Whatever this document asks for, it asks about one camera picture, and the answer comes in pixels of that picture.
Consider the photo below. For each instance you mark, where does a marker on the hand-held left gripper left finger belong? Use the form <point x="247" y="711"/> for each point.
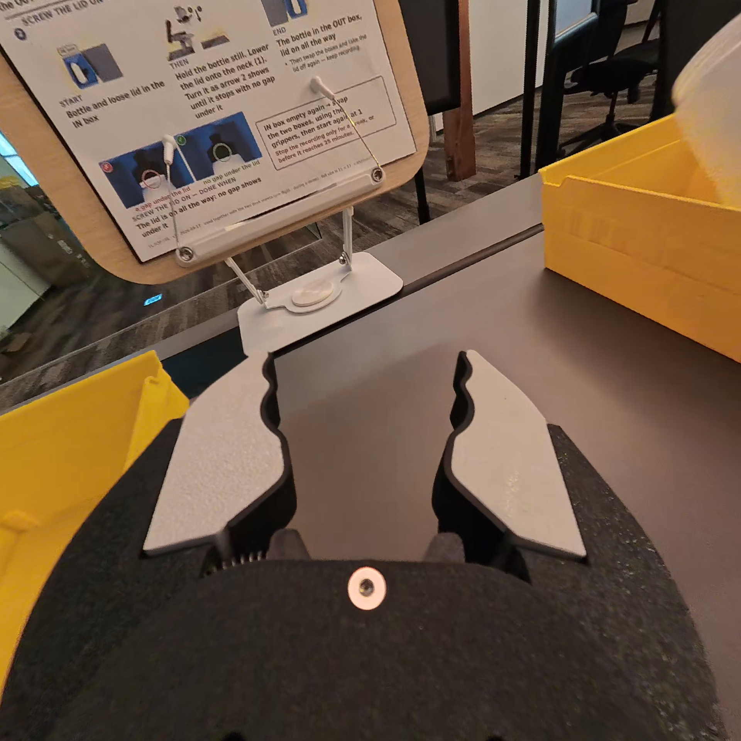
<point x="214" y="474"/>

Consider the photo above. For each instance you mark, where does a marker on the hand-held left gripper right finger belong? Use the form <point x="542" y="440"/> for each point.
<point x="515" y="480"/>

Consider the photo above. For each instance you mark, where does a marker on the yellow plastic bin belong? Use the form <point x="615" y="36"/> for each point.
<point x="58" y="451"/>
<point x="637" y="243"/>

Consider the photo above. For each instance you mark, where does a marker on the white plastic bottle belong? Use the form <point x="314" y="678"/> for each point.
<point x="712" y="116"/>

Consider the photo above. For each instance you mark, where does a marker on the black rectangular table pad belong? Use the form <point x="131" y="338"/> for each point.
<point x="208" y="370"/>

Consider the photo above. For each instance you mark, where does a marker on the wooden document board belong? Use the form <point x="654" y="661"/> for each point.
<point x="58" y="202"/>

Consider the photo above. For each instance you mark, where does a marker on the black framed glass panel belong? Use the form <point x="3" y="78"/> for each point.
<point x="538" y="87"/>

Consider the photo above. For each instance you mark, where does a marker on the black office chair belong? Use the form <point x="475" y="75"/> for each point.
<point x="700" y="52"/>
<point x="613" y="63"/>

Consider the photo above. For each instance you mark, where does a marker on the brown wooden post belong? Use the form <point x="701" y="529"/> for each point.
<point x="460" y="139"/>

